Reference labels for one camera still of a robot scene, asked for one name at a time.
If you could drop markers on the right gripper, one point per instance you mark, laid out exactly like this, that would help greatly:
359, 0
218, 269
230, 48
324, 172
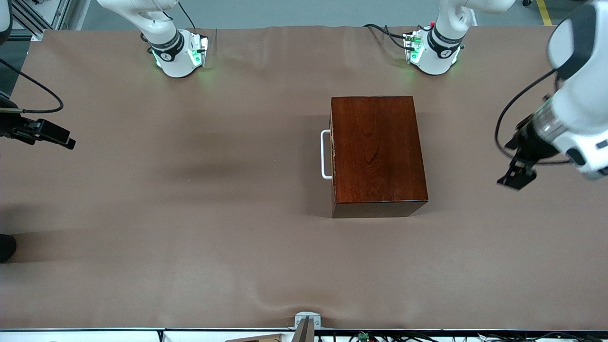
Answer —
10, 124

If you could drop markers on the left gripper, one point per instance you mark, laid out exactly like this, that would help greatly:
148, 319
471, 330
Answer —
533, 143

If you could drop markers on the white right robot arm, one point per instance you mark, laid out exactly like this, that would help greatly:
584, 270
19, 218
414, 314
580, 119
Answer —
166, 47

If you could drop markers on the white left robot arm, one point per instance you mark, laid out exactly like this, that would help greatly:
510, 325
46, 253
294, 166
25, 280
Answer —
584, 95

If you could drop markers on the black round object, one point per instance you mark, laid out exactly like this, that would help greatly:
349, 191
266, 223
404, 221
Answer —
5, 247

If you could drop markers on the dark brown wooden cabinet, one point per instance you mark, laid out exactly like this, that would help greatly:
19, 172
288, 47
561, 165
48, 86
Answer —
380, 152

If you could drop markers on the brown table cloth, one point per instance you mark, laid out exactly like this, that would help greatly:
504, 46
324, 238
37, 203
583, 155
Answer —
237, 275

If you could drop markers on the brown cardboard piece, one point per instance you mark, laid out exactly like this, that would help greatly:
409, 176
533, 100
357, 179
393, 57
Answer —
261, 338

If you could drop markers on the aluminium frame with struts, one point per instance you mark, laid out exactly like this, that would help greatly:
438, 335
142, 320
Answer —
52, 12

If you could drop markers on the grey metal bracket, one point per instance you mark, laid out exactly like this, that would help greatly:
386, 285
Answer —
307, 318

